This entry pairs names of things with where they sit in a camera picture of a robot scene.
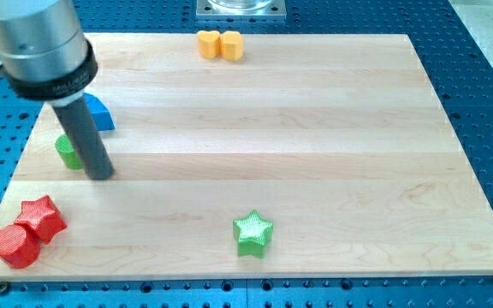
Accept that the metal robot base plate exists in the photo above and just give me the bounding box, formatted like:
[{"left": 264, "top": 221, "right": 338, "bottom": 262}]
[{"left": 195, "top": 0, "right": 287, "bottom": 19}]

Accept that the green star block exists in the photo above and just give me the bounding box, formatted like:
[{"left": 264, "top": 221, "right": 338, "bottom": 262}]
[{"left": 233, "top": 210, "right": 274, "bottom": 258}]

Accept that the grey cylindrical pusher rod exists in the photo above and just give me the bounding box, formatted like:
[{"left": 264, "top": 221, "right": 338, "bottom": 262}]
[{"left": 53, "top": 98, "right": 114, "bottom": 181}]

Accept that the red cylinder block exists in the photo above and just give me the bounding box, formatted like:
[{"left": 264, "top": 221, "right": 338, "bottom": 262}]
[{"left": 0, "top": 224, "right": 40, "bottom": 269}]

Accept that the red star block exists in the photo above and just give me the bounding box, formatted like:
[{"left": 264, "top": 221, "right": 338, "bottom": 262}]
[{"left": 14, "top": 195, "right": 68, "bottom": 245}]

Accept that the yellow heart block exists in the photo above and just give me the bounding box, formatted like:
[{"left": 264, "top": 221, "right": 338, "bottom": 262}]
[{"left": 196, "top": 30, "right": 220, "bottom": 59}]

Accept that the wooden board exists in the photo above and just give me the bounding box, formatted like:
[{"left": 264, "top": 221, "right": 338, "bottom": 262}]
[{"left": 0, "top": 33, "right": 493, "bottom": 281}]

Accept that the blue block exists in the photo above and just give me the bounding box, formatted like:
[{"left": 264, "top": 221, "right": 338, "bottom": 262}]
[{"left": 84, "top": 93, "right": 116, "bottom": 131}]

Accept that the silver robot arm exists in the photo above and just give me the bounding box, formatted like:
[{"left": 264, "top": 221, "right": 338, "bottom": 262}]
[{"left": 0, "top": 0, "right": 114, "bottom": 180}]

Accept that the orange hexagon block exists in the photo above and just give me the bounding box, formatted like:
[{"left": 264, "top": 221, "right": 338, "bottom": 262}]
[{"left": 220, "top": 31, "right": 244, "bottom": 61}]

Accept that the green cylinder block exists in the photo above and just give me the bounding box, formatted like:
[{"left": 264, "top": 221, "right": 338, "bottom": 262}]
[{"left": 55, "top": 133, "right": 82, "bottom": 170}]

